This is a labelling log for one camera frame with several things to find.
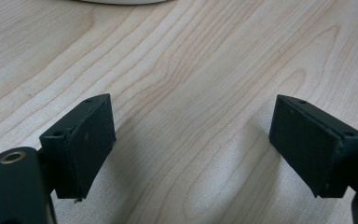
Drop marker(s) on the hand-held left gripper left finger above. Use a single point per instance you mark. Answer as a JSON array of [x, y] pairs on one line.
[[84, 146]]

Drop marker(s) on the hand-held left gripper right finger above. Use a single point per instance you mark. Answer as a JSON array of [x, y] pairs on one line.
[[310, 146]]

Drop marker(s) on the white and blue pedal trash can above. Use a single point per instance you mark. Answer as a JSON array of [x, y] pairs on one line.
[[121, 1]]

